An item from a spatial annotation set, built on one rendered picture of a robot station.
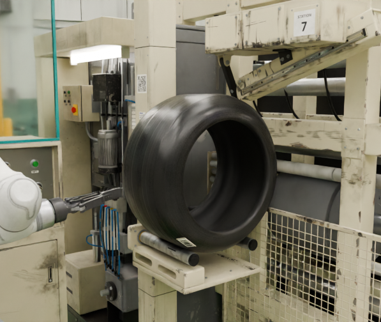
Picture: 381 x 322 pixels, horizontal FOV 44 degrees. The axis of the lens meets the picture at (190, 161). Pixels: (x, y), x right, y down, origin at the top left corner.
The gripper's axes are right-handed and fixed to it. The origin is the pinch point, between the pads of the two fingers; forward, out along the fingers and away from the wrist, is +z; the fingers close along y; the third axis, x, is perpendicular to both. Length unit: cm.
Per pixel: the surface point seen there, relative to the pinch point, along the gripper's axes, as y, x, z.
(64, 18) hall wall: 876, -143, 363
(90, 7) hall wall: 856, -160, 419
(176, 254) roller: -3.3, 27.2, 20.0
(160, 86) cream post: 26, -30, 41
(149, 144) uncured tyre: -2.3, -13.6, 15.6
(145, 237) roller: 18.6, 26.7, 20.3
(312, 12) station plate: -32, -50, 65
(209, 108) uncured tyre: -11.3, -22.7, 35.1
